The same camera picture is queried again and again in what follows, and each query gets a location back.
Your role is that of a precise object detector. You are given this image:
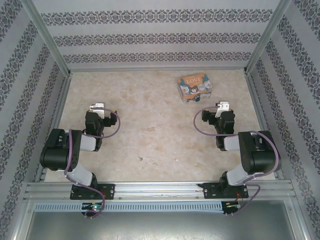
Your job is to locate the circuit board with green light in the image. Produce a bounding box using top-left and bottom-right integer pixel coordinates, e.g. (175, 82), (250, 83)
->
(81, 201), (105, 214)

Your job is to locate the small circuit board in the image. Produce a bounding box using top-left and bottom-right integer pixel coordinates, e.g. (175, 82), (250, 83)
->
(223, 200), (241, 215)

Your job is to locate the grey metal sheet panel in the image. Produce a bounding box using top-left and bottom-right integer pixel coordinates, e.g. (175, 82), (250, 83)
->
(23, 199), (310, 240)

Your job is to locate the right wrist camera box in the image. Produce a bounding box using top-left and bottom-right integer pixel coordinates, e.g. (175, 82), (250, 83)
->
(216, 100), (230, 117)

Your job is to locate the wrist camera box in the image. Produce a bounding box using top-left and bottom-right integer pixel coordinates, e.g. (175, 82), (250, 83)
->
(89, 101), (106, 118)
(216, 100), (230, 117)

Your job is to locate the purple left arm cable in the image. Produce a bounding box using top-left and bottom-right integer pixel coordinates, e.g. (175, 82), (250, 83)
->
(63, 107), (122, 220)

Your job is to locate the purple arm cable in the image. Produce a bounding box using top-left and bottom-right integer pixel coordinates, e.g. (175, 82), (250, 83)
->
(193, 105), (281, 213)
(63, 107), (122, 220)

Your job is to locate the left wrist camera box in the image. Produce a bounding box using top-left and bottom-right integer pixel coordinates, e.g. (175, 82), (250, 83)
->
(89, 101), (106, 118)

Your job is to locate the aluminium table side rail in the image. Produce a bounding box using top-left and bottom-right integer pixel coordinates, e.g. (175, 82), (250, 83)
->
(243, 69), (285, 181)
(33, 72), (72, 182)

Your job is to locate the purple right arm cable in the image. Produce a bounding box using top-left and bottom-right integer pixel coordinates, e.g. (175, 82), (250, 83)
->
(193, 105), (281, 213)

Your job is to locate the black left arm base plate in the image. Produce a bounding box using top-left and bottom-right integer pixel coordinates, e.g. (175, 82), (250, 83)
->
(69, 183), (116, 201)

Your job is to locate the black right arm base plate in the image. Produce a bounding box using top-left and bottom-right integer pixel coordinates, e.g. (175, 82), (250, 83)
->
(201, 182), (250, 200)

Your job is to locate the aluminium frame corner post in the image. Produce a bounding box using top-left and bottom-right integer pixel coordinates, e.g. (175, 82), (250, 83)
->
(21, 0), (72, 76)
(244, 0), (293, 73)

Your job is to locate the aluminium mounting rail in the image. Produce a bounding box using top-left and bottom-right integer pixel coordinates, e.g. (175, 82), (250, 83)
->
(23, 181), (297, 202)

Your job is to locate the slotted grey cable duct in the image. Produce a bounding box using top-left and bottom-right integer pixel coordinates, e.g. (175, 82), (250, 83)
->
(33, 201), (225, 213)

